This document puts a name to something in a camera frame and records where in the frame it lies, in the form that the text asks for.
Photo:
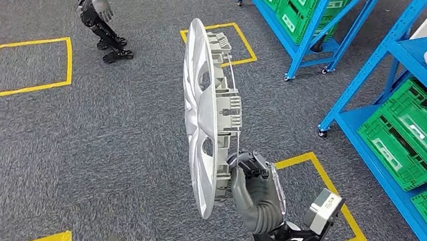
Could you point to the grey bystander robot hand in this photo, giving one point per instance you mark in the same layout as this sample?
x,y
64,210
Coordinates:
x,y
103,10

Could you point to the blue metal shelf rack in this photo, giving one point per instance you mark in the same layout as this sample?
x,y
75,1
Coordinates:
x,y
304,34
371,66

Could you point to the black cylinder part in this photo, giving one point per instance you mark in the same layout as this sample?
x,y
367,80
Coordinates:
x,y
317,46

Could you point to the grey plastic wheel hubcap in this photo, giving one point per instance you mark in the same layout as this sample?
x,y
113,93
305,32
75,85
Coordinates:
x,y
220,116

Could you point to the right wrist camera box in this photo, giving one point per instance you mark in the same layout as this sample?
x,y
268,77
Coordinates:
x,y
323,210

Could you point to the silver black humanoid robot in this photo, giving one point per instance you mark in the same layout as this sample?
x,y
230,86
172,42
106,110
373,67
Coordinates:
x,y
95,17

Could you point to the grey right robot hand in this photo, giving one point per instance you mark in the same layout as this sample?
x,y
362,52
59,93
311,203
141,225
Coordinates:
x,y
258,191

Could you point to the clear plastic film cover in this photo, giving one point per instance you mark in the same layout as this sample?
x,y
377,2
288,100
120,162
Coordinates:
x,y
280,194

